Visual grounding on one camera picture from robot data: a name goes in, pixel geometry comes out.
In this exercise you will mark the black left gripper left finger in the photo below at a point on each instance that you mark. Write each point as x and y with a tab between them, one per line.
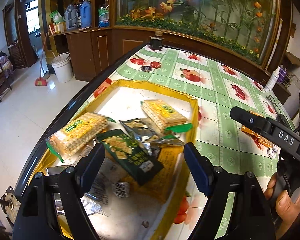
88	168

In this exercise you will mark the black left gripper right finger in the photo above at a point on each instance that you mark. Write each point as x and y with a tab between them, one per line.
200	168

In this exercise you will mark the clear plastic printed bag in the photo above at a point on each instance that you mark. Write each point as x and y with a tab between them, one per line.
97	200

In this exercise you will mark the orange cracker packet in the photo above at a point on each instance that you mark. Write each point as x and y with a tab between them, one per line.
257	139

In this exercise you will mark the black white patterned candy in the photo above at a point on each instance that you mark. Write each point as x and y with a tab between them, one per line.
121	189

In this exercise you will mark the dark green cracker bag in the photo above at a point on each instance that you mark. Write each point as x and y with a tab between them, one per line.
126	151

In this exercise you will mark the large orange snack bag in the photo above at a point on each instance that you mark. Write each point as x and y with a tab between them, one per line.
160	186

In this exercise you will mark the silver foil snack packet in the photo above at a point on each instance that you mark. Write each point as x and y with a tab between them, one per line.
147	133

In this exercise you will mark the yellow green cracker pack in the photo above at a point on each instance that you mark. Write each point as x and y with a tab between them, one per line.
165	117

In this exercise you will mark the right hand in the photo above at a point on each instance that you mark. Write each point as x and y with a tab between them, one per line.
287	211

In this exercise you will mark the black glasses case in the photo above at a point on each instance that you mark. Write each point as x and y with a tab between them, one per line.
283	120

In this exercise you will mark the black eyeglasses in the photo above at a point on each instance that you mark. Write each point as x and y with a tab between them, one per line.
274	104

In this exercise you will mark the yellow taped foam box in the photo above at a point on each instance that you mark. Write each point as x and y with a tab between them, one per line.
140	216

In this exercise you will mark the white spray bottle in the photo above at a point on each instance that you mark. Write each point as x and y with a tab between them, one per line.
272	80

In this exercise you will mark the purple bottles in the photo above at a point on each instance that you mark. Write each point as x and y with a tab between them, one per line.
282	74

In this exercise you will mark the green fruit pattern tablecloth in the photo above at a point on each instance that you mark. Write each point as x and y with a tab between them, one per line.
217	89

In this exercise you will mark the red broom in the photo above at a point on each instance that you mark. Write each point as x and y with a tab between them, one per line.
41	81

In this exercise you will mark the white plastic bucket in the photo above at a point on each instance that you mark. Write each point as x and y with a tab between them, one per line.
62	67

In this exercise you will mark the dark ink bottle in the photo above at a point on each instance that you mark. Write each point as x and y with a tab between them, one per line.
156	41

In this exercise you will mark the blue thermos jug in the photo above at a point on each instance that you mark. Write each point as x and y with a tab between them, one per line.
85	13

